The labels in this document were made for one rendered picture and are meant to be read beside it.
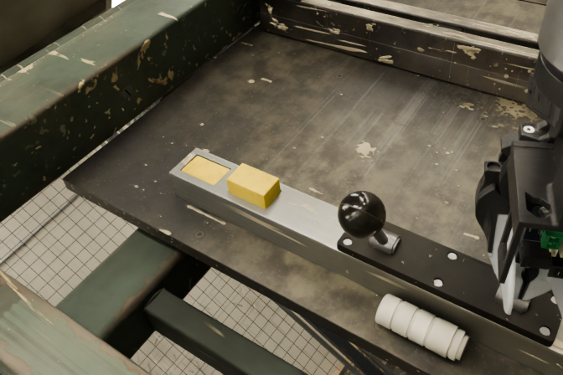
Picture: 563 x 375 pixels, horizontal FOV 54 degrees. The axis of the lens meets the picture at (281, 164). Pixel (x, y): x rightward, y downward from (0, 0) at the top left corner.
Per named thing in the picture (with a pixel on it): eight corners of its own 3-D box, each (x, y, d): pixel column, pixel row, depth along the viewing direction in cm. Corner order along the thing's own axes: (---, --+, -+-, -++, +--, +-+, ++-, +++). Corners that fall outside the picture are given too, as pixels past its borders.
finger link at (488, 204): (465, 249, 38) (488, 156, 32) (465, 233, 39) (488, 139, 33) (538, 259, 37) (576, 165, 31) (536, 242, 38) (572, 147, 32)
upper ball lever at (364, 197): (396, 270, 52) (368, 240, 41) (361, 254, 54) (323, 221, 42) (413, 234, 53) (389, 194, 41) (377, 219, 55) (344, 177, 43)
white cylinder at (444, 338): (373, 327, 52) (456, 370, 48) (374, 310, 50) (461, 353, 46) (387, 304, 53) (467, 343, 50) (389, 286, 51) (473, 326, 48)
